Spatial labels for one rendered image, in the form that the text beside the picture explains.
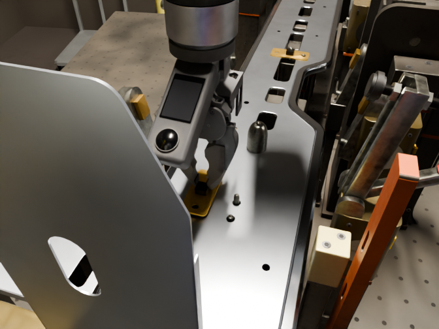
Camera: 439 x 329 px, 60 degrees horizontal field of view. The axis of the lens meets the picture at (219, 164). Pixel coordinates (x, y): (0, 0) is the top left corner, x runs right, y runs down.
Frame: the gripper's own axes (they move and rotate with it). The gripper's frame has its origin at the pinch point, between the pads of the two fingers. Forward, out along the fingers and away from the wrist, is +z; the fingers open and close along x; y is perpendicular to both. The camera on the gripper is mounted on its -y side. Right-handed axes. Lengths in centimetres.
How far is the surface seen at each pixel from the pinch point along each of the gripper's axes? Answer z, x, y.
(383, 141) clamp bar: -13.3, -20.0, -1.9
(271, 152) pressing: 2.2, -7.5, 12.0
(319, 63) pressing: 1.7, -11.8, 43.7
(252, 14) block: 5, 10, 76
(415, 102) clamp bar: -18.2, -21.5, -1.9
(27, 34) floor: 100, 243, 226
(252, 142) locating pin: 0.2, -4.5, 11.1
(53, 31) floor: 100, 225, 239
